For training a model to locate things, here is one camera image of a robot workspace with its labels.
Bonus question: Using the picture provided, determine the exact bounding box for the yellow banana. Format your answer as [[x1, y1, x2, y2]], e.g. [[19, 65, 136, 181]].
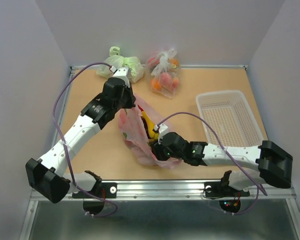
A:
[[141, 110, 155, 142]]

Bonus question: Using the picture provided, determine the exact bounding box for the pink plastic bag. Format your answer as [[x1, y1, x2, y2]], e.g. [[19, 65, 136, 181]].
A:
[[118, 95, 181, 169]]

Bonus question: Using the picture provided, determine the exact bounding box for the dark red grape bunch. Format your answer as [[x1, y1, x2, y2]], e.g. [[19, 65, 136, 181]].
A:
[[141, 117, 152, 140]]

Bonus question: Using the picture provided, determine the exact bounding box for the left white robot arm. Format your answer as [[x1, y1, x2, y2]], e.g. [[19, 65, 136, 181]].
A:
[[25, 76, 136, 204]]

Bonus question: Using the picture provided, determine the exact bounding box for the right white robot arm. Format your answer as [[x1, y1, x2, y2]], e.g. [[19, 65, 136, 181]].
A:
[[150, 132, 293, 195]]

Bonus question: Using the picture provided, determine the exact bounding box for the green plastic bag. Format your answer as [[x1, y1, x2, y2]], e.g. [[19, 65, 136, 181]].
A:
[[96, 46, 144, 86]]

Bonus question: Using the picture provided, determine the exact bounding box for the clear plastic fruit bag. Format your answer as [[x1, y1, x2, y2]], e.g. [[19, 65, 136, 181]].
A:
[[145, 48, 181, 99]]

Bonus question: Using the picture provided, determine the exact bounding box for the white plastic basket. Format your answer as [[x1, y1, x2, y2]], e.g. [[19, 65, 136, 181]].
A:
[[195, 90, 264, 147]]

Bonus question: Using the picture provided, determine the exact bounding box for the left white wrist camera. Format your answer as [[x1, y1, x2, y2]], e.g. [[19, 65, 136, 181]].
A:
[[112, 66, 131, 82]]

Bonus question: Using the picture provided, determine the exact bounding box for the aluminium front rail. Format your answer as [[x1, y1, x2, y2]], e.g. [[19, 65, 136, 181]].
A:
[[31, 178, 296, 201]]

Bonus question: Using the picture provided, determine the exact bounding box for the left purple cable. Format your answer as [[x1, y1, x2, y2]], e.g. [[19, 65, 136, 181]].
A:
[[51, 62, 119, 218]]

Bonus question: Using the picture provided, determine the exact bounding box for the purple cable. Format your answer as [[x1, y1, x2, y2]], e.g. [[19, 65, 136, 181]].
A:
[[51, 62, 119, 218], [156, 111, 268, 216]]

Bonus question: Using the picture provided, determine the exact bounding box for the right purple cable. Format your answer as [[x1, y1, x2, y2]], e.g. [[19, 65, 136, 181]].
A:
[[156, 111, 268, 216]]

